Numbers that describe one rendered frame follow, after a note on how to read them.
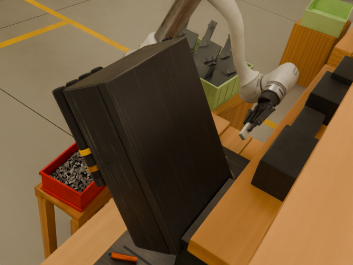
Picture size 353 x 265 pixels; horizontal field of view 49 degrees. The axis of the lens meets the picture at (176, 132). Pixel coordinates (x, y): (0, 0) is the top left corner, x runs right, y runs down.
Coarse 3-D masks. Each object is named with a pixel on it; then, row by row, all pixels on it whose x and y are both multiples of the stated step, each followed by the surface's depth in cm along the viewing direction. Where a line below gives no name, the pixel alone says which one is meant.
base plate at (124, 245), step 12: (228, 156) 184; (240, 156) 186; (240, 168) 179; (120, 240) 140; (132, 240) 141; (108, 252) 136; (120, 252) 137; (132, 252) 137; (144, 252) 138; (156, 252) 139; (96, 264) 132; (108, 264) 132; (120, 264) 133; (132, 264) 134; (144, 264) 135; (156, 264) 135; (168, 264) 136
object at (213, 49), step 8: (208, 24) 242; (216, 24) 241; (208, 32) 244; (208, 40) 245; (200, 48) 248; (208, 48) 245; (216, 48) 242; (200, 56) 249; (208, 56) 246; (216, 56) 243; (200, 64) 243; (200, 72) 244; (208, 72) 242
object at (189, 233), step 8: (224, 184) 123; (224, 192) 120; (216, 200) 117; (208, 208) 114; (200, 216) 112; (192, 224) 109; (200, 224) 110; (192, 232) 107; (184, 240) 105; (184, 248) 106; (176, 256) 111; (184, 256) 108; (192, 256) 106; (176, 264) 113; (184, 264) 110; (192, 264) 108; (200, 264) 106
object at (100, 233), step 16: (224, 128) 200; (112, 208) 151; (96, 224) 144; (112, 224) 145; (80, 240) 138; (96, 240) 139; (112, 240) 140; (64, 256) 132; (80, 256) 133; (96, 256) 134
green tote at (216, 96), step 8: (200, 40) 261; (248, 64) 245; (232, 80) 228; (240, 80) 240; (208, 88) 222; (216, 88) 218; (224, 88) 226; (232, 88) 236; (208, 96) 224; (216, 96) 222; (224, 96) 232; (232, 96) 243; (216, 104) 229
